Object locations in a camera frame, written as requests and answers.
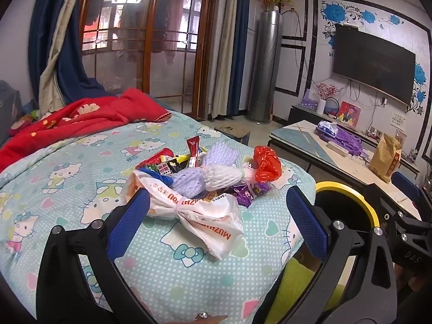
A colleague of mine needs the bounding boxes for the red cylinder snack packet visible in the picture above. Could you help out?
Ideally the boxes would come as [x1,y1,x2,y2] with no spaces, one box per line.
[135,148,175,170]

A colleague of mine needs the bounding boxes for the blue stool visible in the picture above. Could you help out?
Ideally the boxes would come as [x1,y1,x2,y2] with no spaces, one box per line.
[392,171,423,204]

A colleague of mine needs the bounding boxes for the lavender foam net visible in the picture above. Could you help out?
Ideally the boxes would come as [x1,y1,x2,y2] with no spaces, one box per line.
[171,166,207,198]
[202,141,239,168]

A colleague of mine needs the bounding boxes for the cardboard topped stool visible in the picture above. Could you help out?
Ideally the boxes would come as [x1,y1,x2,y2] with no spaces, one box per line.
[214,124,251,146]

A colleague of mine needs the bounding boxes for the wooden glass door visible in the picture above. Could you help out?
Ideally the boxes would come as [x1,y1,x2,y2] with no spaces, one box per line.
[79,0,220,119]

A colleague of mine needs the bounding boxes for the purple snack packet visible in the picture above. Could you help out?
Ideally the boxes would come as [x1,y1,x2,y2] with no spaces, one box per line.
[235,183,271,209]

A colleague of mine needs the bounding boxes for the brown chocolate wrapper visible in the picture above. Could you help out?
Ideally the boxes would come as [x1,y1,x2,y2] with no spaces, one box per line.
[202,191,237,204]

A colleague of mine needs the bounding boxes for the colourful picture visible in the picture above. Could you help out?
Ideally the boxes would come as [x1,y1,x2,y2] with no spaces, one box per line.
[337,100,362,124]

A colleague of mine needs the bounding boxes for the long red snack wrapper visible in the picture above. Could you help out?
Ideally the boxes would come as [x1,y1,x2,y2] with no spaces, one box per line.
[186,135,201,169]

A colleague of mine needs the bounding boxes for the blue flower wall decal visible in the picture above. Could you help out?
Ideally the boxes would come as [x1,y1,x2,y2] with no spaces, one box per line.
[406,62,428,115]
[319,0,406,41]

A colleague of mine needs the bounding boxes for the plush toy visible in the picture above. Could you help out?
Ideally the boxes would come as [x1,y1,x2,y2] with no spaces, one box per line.
[8,107,40,136]

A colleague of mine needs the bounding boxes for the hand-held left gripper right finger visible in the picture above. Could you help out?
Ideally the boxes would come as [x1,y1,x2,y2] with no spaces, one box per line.
[260,185,399,324]

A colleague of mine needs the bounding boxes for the round blue picture frame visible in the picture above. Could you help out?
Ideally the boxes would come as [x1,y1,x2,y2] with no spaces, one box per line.
[325,96,340,117]

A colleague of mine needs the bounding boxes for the white orange print plastic bag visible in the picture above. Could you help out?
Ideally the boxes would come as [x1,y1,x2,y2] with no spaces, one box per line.
[126,170,246,261]

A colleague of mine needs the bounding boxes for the white blue tissue pack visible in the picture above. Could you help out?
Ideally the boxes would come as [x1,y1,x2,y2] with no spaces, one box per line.
[318,121,339,136]

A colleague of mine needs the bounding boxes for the black snack wrapper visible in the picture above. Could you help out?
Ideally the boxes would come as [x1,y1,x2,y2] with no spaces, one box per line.
[168,158,185,175]

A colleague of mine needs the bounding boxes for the black television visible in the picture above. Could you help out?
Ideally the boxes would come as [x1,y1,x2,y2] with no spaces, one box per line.
[332,23,417,106]

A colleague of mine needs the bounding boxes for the blue curtain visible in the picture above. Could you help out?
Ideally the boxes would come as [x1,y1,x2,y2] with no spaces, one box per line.
[228,0,252,115]
[29,0,112,103]

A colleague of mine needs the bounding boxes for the purple box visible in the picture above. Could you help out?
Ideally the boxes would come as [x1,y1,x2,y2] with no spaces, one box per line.
[301,89,318,111]

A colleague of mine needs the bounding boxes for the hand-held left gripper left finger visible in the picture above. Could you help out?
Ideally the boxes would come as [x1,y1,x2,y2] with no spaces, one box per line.
[36,188,156,324]

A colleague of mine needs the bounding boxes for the red plastic bag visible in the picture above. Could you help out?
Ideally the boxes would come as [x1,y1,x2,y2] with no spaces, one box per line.
[252,145,283,183]

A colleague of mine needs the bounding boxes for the red flower print blanket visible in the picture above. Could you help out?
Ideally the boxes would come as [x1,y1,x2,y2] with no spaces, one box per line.
[0,88,173,173]

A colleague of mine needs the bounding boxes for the person's left hand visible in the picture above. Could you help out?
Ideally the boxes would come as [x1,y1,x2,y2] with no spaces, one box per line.
[194,312,230,324]

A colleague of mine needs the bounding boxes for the marble top coffee table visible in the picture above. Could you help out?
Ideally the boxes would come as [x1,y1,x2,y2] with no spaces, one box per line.
[268,120,422,217]

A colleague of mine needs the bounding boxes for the green snack wrapper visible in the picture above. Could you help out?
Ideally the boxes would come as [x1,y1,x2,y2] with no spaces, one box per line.
[148,162,173,177]

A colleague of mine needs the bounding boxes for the beige curtain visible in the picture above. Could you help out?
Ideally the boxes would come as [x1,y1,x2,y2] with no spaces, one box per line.
[209,0,240,120]
[39,0,93,115]

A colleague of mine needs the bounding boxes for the yellow-green cloth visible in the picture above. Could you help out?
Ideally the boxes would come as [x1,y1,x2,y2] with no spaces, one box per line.
[275,258,326,324]

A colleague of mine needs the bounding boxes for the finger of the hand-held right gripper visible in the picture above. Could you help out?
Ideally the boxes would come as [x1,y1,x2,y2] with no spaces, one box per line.
[363,183,422,225]

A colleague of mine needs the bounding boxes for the white foam net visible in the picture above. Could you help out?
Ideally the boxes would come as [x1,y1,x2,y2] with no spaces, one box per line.
[203,165,246,192]

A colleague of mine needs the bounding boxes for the blue plastic bag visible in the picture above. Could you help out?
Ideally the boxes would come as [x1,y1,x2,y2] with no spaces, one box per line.
[139,167,173,183]

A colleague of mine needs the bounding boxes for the yellow rim trash bin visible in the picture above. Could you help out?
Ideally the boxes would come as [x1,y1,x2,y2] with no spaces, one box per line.
[312,180,379,264]

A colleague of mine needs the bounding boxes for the brown paper bag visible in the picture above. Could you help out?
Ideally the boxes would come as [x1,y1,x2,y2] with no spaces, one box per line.
[368,133,404,184]

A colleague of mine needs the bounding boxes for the dark grey sofa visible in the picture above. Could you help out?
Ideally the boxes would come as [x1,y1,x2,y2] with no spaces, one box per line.
[0,80,25,146]

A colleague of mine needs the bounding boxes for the cat print blanket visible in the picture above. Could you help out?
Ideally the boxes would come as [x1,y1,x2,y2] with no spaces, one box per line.
[0,111,316,324]

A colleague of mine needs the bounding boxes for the grey tower air conditioner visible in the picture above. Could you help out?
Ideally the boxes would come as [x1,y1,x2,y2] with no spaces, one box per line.
[247,3,283,123]

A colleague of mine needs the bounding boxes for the white vase pink flowers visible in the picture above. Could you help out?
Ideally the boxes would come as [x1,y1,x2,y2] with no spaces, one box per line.
[313,83,339,115]

